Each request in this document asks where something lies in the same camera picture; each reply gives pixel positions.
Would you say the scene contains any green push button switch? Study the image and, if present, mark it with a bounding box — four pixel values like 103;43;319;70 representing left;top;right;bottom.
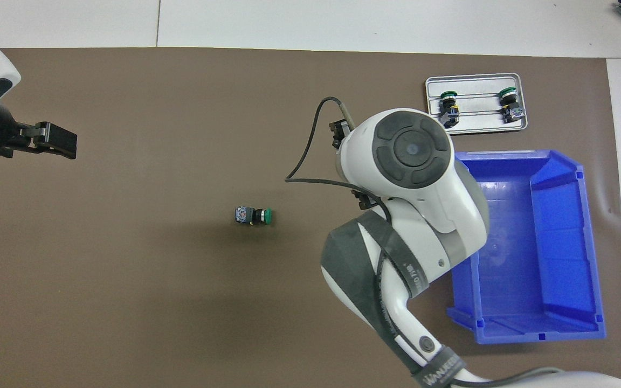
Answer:
438;91;460;129
234;206;275;226
498;86;525;124

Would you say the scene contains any grey metal tray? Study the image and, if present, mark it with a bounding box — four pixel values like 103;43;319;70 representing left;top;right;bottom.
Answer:
425;73;528;136

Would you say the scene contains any brown table mat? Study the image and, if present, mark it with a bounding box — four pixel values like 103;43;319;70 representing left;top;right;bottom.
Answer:
0;47;621;388

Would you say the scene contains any blue plastic storage bin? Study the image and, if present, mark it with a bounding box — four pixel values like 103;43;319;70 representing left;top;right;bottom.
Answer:
447;149;608;345

